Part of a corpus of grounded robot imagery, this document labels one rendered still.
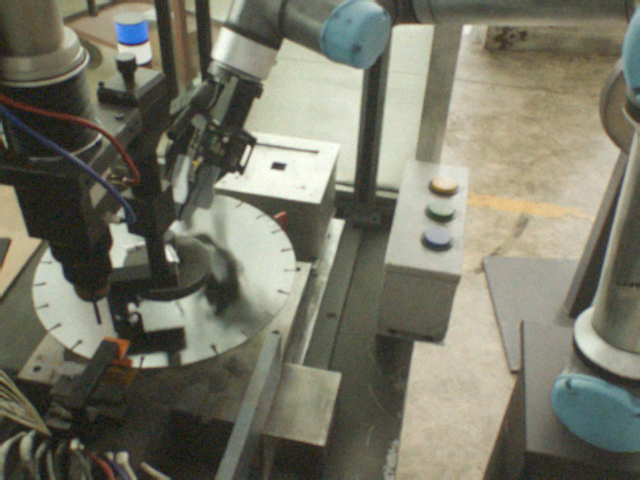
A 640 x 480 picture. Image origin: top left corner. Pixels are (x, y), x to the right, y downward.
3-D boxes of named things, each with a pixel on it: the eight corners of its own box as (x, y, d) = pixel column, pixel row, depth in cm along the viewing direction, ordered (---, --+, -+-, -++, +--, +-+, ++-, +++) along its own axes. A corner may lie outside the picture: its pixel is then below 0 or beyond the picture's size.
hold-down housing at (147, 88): (147, 210, 77) (120, 39, 64) (184, 220, 76) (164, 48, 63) (119, 239, 73) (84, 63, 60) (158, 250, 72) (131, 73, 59)
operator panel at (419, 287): (397, 225, 128) (406, 158, 119) (455, 235, 127) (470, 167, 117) (375, 334, 107) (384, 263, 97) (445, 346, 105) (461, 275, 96)
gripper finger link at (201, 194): (186, 234, 88) (211, 169, 85) (174, 216, 92) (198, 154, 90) (208, 239, 89) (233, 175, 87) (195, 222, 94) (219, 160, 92)
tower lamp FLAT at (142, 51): (128, 50, 103) (125, 31, 101) (156, 54, 102) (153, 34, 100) (115, 63, 100) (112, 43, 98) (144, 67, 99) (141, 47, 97)
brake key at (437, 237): (424, 235, 104) (425, 224, 103) (450, 239, 104) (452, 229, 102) (421, 251, 101) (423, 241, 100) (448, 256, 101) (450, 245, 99)
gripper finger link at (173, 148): (157, 179, 87) (181, 115, 85) (154, 175, 89) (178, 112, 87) (191, 189, 90) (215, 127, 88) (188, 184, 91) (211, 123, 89)
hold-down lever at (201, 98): (162, 98, 72) (159, 74, 70) (218, 106, 71) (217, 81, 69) (131, 136, 66) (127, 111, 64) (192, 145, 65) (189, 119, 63)
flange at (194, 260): (224, 248, 91) (223, 234, 89) (189, 305, 83) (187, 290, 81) (148, 231, 93) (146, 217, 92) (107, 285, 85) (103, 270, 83)
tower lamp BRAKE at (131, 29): (125, 30, 101) (122, 10, 99) (153, 33, 100) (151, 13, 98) (111, 42, 98) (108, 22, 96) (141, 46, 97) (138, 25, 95)
